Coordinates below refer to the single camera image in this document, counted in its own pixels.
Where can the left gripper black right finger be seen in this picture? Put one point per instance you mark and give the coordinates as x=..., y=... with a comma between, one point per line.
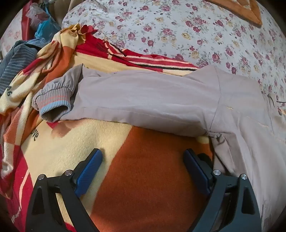
x=231, y=197

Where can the floral quilt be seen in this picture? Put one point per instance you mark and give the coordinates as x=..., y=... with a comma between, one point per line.
x=198, y=32

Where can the blue plastic bag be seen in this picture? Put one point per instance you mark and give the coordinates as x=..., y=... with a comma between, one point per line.
x=47, y=29

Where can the orange red cream blanket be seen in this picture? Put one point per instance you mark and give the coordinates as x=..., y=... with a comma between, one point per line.
x=142, y=183

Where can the orange checkered cushion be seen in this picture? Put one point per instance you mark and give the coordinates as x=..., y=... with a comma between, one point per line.
x=247, y=10

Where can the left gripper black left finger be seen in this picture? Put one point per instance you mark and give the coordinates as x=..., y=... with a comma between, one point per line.
x=44, y=212

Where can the grey striped garment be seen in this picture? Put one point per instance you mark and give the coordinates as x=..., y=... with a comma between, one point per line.
x=18, y=58

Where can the beige jacket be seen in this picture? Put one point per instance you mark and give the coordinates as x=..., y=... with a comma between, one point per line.
x=246, y=127

